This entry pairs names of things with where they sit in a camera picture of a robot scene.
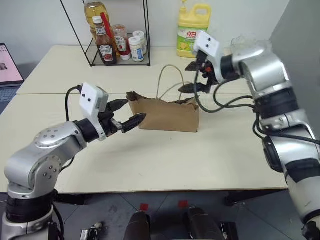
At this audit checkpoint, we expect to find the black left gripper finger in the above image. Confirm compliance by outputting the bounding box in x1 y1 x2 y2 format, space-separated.
121 112 148 134
109 99 129 112

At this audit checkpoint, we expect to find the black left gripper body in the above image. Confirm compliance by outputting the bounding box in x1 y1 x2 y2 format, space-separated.
97 101 125 137

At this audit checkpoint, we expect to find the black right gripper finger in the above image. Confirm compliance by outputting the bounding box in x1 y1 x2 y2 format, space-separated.
184 60 201 73
177 83 197 95

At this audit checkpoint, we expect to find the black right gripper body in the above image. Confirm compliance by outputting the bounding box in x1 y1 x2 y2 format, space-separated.
194 51 216 95

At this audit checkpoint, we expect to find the brown paper bag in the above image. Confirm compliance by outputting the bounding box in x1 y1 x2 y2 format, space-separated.
126 64 200 134

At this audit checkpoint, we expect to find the yellow detergent bottle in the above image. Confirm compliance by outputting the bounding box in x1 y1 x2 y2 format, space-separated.
176 0 212 59

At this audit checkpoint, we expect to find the clear plastic container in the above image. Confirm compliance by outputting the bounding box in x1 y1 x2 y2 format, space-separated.
229 35 272 55

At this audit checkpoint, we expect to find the dark glass ketchup bottle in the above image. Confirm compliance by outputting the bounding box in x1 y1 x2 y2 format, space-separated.
92 16 118 67

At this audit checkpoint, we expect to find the white jar with blue label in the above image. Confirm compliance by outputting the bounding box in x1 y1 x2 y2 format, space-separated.
132 30 148 55
128 36 146 63

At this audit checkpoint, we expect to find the red squeeze ketchup bottle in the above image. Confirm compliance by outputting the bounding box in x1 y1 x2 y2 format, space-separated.
112 24 132 61

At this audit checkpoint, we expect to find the black table support bar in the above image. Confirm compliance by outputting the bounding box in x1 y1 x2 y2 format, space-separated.
53 191 87 207

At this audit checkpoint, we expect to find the cooking oil bottle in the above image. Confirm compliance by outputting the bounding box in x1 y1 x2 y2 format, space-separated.
84 1 115 41

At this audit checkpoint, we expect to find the dark rounded shape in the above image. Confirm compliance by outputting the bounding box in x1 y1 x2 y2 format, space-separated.
183 205 222 240
126 211 152 240

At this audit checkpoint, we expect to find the black device on floor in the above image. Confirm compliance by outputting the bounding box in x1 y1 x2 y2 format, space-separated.
79 221 106 240

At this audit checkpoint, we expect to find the laptop computer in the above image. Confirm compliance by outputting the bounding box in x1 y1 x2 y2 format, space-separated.
0 42 26 103

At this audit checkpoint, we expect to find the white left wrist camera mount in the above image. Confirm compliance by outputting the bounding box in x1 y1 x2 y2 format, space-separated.
79 82 110 142

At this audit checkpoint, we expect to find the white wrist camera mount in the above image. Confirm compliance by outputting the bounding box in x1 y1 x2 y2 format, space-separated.
193 31 226 84
79 82 110 142

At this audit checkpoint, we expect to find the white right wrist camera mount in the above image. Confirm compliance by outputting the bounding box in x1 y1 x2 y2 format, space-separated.
193 31 226 84

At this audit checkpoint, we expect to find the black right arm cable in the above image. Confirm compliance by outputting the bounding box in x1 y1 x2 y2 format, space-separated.
192 67 258 114
252 117 320 146

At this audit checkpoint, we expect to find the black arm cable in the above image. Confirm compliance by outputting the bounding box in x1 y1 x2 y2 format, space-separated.
192 67 258 114
252 117 320 146
64 84 84 123

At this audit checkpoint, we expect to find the black wire rack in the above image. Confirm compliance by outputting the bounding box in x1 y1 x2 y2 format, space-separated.
59 0 152 68

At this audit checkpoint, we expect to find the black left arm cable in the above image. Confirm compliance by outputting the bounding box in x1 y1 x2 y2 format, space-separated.
64 84 84 123

